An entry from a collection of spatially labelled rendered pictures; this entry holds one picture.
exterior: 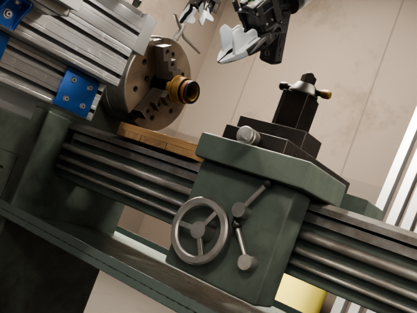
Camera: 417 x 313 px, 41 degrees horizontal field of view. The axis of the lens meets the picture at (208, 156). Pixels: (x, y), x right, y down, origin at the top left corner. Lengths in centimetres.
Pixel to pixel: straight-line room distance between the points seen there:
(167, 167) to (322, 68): 322
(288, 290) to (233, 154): 251
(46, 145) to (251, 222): 81
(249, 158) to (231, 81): 391
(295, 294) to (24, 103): 271
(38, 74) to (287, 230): 62
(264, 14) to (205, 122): 410
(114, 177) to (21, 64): 59
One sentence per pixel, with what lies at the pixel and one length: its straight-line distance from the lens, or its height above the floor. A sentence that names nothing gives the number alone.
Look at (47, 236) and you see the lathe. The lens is 160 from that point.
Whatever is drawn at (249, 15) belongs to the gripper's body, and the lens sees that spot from 111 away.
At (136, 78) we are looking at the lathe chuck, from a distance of 181.
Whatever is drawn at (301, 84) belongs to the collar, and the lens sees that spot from 147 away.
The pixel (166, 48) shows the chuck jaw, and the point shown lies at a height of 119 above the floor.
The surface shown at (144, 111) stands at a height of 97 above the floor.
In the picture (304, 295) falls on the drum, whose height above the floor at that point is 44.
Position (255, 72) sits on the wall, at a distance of 501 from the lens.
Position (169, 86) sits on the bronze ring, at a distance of 180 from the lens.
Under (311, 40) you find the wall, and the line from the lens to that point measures 485.
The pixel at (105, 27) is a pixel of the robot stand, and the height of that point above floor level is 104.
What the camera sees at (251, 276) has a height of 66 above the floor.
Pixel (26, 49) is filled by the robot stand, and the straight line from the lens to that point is 119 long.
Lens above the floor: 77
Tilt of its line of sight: 4 degrees up
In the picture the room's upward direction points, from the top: 21 degrees clockwise
